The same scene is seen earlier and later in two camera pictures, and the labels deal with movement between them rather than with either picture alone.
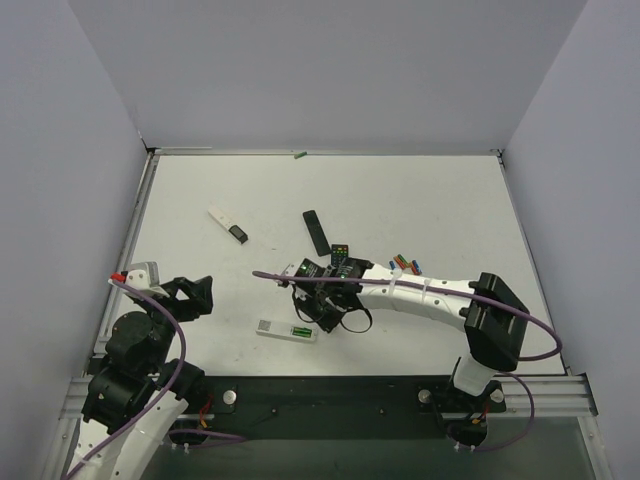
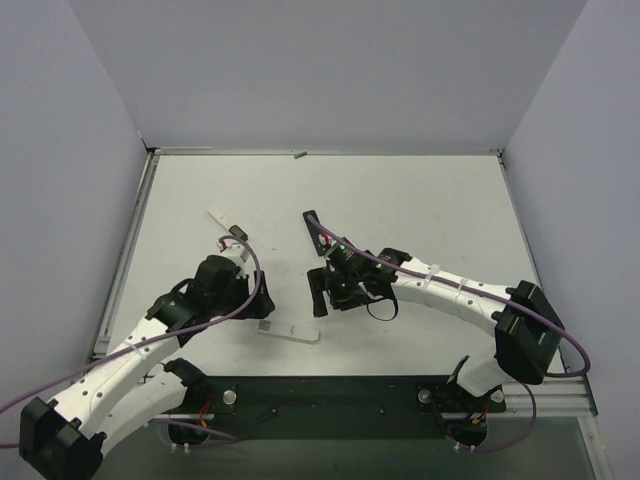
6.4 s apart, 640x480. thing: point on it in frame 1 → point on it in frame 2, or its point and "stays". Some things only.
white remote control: (284, 330) stays
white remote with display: (233, 228) stays
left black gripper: (181, 298) → (261, 298)
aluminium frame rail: (555, 395) stays
